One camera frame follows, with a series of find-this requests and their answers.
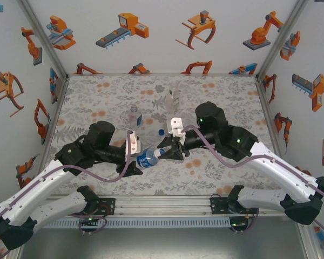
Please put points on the aluminium frame post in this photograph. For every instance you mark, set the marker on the aluminium frame post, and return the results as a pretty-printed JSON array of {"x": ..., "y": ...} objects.
[
  {"x": 310, "y": 245},
  {"x": 280, "y": 40},
  {"x": 45, "y": 40},
  {"x": 19, "y": 253}
]

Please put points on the grey floral table cloth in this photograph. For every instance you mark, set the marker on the grey floral table cloth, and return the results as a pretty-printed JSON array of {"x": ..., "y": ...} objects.
[{"x": 97, "y": 94}]

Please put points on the wide aluminium base rail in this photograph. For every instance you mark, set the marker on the wide aluminium base rail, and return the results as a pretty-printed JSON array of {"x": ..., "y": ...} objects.
[{"x": 164, "y": 205}]

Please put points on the bottle with wide blue label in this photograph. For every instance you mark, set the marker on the bottle with wide blue label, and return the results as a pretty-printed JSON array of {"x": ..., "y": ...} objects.
[{"x": 147, "y": 160}]

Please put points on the clear bottle small blue label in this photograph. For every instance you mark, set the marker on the clear bottle small blue label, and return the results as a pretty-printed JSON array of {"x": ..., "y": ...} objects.
[{"x": 133, "y": 117}]

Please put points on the circuit board with green light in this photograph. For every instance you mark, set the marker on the circuit board with green light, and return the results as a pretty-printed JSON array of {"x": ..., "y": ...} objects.
[
  {"x": 89, "y": 219},
  {"x": 239, "y": 224}
]

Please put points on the blue bottle cap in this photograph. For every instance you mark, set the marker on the blue bottle cap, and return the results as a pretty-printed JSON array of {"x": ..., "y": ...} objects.
[{"x": 161, "y": 132}]

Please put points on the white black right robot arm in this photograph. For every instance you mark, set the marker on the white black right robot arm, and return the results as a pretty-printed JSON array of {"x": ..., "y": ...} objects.
[{"x": 280, "y": 170}]

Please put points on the aluminium frame rail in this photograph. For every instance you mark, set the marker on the aluminium frame rail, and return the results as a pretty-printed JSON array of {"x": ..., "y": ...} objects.
[
  {"x": 151, "y": 74},
  {"x": 55, "y": 121},
  {"x": 268, "y": 116}
]

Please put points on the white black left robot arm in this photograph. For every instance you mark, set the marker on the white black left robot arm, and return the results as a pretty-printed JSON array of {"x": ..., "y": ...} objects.
[{"x": 43, "y": 210}]

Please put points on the clear bottle green label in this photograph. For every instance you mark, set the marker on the clear bottle green label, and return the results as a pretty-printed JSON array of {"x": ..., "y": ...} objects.
[{"x": 172, "y": 99}]

